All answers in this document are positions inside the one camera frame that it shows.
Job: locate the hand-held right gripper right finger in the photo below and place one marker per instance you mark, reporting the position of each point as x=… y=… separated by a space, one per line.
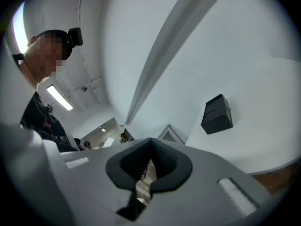
x=200 y=196

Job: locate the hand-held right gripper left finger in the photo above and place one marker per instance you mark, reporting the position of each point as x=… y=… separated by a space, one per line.
x=89 y=178

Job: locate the black box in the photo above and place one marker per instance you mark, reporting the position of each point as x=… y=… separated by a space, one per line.
x=216 y=116

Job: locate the person's black clothing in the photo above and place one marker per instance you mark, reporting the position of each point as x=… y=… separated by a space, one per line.
x=47 y=126

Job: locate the long ceiling light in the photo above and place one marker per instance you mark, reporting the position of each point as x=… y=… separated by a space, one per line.
x=60 y=98

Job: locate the round ceiling smoke detector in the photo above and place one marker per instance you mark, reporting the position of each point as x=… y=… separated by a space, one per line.
x=84 y=89

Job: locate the person's head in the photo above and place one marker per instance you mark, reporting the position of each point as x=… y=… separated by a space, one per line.
x=44 y=60

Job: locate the black head-mounted camera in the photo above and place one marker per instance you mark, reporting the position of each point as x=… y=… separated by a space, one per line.
x=76 y=36

